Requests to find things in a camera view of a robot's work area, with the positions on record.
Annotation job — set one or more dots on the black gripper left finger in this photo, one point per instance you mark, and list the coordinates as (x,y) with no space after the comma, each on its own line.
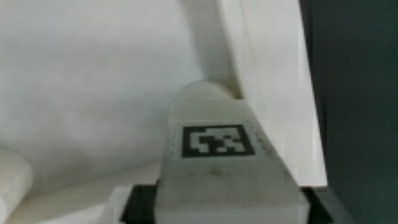
(130,207)

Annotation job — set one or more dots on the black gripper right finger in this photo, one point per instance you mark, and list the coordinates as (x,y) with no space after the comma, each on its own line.
(327,212)

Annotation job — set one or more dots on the white square table top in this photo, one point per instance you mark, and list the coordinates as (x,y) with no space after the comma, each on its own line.
(98,58)

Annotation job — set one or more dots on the white U-shaped fence wall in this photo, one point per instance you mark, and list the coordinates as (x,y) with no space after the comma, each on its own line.
(285,97)

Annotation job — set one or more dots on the white table leg with tag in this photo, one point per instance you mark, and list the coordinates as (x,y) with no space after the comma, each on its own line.
(226,184)

